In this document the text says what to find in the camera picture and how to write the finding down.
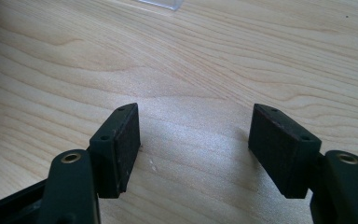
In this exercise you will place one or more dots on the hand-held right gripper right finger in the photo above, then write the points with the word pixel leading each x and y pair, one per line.
pixel 287 155

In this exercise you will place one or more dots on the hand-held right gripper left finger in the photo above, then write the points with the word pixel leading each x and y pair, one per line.
pixel 115 152

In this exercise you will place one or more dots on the clear plastic piece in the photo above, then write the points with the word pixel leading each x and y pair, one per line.
pixel 160 3

